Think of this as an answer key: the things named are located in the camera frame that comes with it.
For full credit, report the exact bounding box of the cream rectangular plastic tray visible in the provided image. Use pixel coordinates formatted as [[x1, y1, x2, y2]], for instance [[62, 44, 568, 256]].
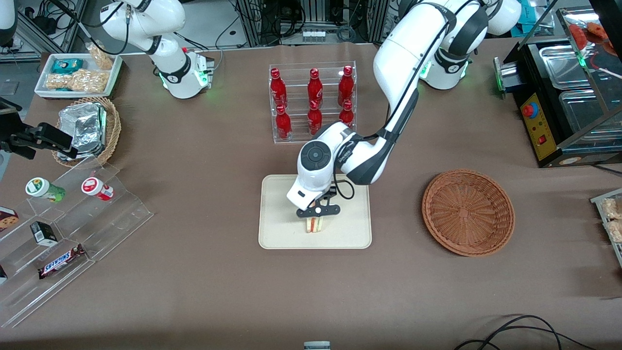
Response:
[[258, 174, 372, 250]]

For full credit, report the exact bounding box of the small tan wicker basket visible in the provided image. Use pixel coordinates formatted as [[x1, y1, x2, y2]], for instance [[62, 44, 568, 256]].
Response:
[[51, 96, 121, 168]]

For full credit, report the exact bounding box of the white snack tray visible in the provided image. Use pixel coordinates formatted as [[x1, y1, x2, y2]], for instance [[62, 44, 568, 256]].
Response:
[[34, 52, 123, 100]]

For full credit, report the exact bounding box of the large brown wicker basket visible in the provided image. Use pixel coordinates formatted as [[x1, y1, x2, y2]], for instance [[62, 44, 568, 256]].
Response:
[[422, 169, 516, 257]]

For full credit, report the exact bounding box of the clear bread tray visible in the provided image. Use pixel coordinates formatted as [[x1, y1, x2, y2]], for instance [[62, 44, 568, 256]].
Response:
[[590, 189, 622, 268]]

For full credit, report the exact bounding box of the aluminium foil container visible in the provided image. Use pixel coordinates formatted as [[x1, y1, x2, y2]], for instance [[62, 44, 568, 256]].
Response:
[[57, 102, 107, 158]]

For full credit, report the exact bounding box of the green lidded snack cup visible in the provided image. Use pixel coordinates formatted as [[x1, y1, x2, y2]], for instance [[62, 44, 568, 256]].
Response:
[[25, 177, 66, 203]]

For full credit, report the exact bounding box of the clear bag of nuts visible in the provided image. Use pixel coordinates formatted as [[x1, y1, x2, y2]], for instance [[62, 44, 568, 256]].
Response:
[[86, 43, 115, 71], [45, 69, 111, 94]]

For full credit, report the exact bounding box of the red lidded snack cup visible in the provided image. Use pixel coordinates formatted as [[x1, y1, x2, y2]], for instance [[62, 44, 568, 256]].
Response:
[[81, 177, 115, 201]]

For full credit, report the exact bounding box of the brown cookie box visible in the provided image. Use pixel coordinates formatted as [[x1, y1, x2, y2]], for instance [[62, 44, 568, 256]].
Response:
[[0, 207, 20, 233]]

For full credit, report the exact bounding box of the teal snack packet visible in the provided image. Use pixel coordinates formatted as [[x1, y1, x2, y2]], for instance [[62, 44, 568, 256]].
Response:
[[51, 58, 84, 74]]

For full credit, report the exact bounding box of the red cola bottle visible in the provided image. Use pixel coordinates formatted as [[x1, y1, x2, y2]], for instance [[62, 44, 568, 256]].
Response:
[[270, 68, 288, 108], [308, 68, 324, 105], [308, 101, 323, 136], [276, 105, 292, 140], [339, 100, 355, 128], [338, 66, 354, 105]]

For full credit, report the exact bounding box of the small black carton box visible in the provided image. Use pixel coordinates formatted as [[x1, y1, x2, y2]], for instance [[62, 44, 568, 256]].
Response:
[[30, 221, 59, 246]]

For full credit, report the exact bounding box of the clear acrylic stepped shelf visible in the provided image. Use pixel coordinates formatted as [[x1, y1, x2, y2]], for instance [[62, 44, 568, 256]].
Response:
[[0, 157, 154, 329]]

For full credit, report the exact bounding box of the clear acrylic bottle rack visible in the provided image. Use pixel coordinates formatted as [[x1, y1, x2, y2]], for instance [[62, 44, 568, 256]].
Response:
[[269, 61, 358, 144]]

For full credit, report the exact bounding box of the Snickers chocolate bar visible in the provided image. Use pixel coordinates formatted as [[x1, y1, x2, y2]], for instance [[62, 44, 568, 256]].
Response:
[[38, 244, 86, 280]]

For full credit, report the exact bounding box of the black food warmer case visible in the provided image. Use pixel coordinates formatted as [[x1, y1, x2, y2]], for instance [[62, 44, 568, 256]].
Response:
[[493, 0, 622, 168]]

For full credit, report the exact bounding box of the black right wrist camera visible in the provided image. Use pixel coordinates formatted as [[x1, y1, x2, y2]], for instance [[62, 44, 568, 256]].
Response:
[[0, 97, 25, 141]]

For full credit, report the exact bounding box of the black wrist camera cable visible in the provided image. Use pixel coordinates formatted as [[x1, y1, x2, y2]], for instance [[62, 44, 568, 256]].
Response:
[[333, 179, 356, 201]]

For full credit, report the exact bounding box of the aluminium frame equipment rack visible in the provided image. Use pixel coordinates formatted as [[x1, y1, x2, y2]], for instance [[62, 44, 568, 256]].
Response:
[[233, 0, 389, 47]]

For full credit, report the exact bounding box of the black floor cable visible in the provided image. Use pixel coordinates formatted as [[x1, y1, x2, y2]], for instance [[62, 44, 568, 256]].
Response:
[[454, 315, 598, 350]]

